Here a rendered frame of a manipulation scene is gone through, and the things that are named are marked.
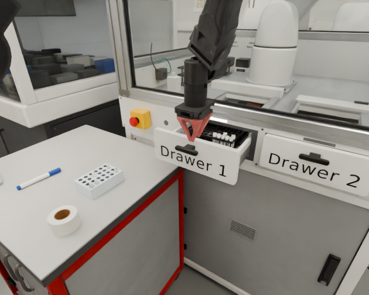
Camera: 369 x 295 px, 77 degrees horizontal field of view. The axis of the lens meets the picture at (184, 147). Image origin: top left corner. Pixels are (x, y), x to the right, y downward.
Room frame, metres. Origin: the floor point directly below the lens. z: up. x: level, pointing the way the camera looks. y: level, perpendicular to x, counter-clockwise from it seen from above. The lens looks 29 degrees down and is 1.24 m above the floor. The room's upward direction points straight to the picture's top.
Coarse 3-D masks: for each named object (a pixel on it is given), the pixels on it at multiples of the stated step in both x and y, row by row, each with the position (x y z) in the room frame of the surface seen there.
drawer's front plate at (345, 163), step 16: (272, 144) 0.62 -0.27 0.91; (288, 144) 0.60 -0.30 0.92; (304, 144) 0.58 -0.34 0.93; (272, 160) 0.62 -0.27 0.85; (304, 160) 0.57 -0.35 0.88; (336, 160) 0.53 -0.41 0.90; (352, 160) 0.52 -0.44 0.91; (368, 160) 0.50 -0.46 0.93; (304, 176) 0.57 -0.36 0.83; (336, 176) 0.53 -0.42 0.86; (352, 176) 0.51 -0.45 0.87; (368, 176) 0.49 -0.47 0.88; (352, 192) 0.50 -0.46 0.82; (368, 192) 0.48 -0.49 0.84
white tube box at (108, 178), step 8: (96, 168) 0.65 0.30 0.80; (104, 168) 0.65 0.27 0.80; (112, 168) 0.65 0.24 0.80; (88, 176) 0.61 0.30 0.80; (96, 176) 0.61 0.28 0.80; (104, 176) 0.61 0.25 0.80; (112, 176) 0.61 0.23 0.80; (120, 176) 0.63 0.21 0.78; (80, 184) 0.56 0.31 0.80; (88, 184) 0.57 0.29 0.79; (96, 184) 0.57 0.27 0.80; (104, 184) 0.58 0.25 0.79; (112, 184) 0.60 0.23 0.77; (80, 192) 0.57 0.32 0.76; (88, 192) 0.54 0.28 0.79; (96, 192) 0.55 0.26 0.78; (104, 192) 0.57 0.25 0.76
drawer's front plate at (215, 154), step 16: (160, 128) 0.69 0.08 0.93; (160, 144) 0.67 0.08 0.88; (176, 144) 0.64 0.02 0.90; (192, 144) 0.61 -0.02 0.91; (208, 144) 0.58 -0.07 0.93; (176, 160) 0.64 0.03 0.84; (192, 160) 0.61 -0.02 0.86; (208, 160) 0.58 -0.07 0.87; (224, 160) 0.55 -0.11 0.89; (208, 176) 0.58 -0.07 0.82
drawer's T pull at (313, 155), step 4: (300, 156) 0.55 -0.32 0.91; (304, 156) 0.54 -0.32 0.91; (308, 156) 0.54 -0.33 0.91; (312, 156) 0.54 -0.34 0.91; (316, 156) 0.54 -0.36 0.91; (320, 156) 0.55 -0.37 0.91; (308, 160) 0.54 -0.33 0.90; (312, 160) 0.53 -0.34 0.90; (316, 160) 0.53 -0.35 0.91; (320, 160) 0.52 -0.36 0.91; (324, 160) 0.52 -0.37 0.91; (328, 160) 0.52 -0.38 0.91; (324, 164) 0.52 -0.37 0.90; (328, 164) 0.51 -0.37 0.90
